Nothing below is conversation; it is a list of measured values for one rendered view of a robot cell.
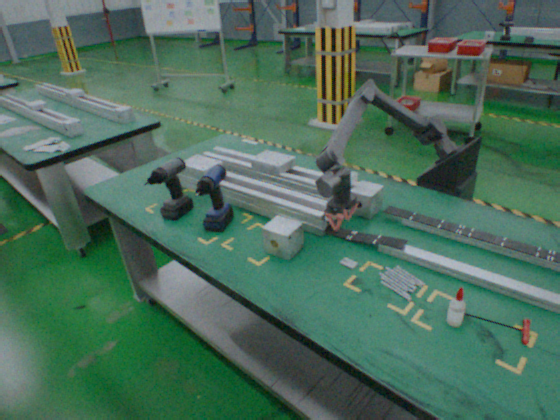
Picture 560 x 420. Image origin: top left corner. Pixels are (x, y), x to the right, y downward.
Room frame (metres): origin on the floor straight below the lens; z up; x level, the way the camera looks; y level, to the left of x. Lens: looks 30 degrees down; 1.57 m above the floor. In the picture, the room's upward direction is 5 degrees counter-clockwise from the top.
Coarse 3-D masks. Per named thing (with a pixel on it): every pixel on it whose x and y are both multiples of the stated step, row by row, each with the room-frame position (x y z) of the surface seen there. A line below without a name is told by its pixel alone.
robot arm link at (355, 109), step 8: (368, 88) 1.48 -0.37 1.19; (368, 96) 1.45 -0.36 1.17; (352, 104) 1.43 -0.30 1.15; (360, 104) 1.43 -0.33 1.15; (368, 104) 1.45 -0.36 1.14; (352, 112) 1.38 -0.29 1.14; (360, 112) 1.40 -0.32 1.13; (344, 120) 1.33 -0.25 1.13; (352, 120) 1.35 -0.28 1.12; (336, 128) 1.31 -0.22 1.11; (344, 128) 1.29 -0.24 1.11; (352, 128) 1.31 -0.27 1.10; (336, 136) 1.24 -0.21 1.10; (344, 136) 1.26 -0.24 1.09; (328, 144) 1.20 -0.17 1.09; (336, 144) 1.20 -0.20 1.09; (344, 144) 1.23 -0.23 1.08; (320, 152) 1.22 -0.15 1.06; (328, 152) 1.15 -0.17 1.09; (320, 160) 1.17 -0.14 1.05; (328, 160) 1.14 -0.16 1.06; (320, 168) 1.17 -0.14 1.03; (328, 168) 1.16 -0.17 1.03
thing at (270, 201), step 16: (192, 176) 1.56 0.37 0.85; (240, 176) 1.50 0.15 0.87; (224, 192) 1.44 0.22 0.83; (240, 192) 1.38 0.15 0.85; (256, 192) 1.35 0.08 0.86; (272, 192) 1.37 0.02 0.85; (288, 192) 1.33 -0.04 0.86; (256, 208) 1.33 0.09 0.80; (272, 208) 1.28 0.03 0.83; (288, 208) 1.23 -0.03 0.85; (304, 208) 1.20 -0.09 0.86; (320, 208) 1.22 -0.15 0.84; (304, 224) 1.18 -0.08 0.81; (320, 224) 1.14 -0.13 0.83
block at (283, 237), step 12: (276, 216) 1.14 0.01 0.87; (264, 228) 1.07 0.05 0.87; (276, 228) 1.07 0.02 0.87; (288, 228) 1.06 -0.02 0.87; (300, 228) 1.08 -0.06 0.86; (264, 240) 1.07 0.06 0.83; (276, 240) 1.05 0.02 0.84; (288, 240) 1.02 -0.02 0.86; (300, 240) 1.07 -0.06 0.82; (276, 252) 1.05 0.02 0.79; (288, 252) 1.02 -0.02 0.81
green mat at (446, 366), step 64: (128, 192) 1.61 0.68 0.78; (192, 192) 1.56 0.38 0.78; (384, 192) 1.42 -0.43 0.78; (192, 256) 1.08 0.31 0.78; (256, 256) 1.05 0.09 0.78; (320, 256) 1.03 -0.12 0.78; (384, 256) 1.00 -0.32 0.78; (448, 256) 0.97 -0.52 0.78; (320, 320) 0.75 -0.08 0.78; (384, 320) 0.73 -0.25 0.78; (512, 320) 0.69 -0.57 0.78; (448, 384) 0.53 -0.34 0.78; (512, 384) 0.51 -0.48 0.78
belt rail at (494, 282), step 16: (400, 256) 0.98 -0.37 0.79; (416, 256) 0.95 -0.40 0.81; (432, 256) 0.94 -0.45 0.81; (448, 272) 0.88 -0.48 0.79; (464, 272) 0.86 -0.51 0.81; (480, 272) 0.85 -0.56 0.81; (496, 288) 0.80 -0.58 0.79; (512, 288) 0.77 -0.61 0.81; (528, 288) 0.77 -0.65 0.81; (544, 304) 0.72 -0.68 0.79
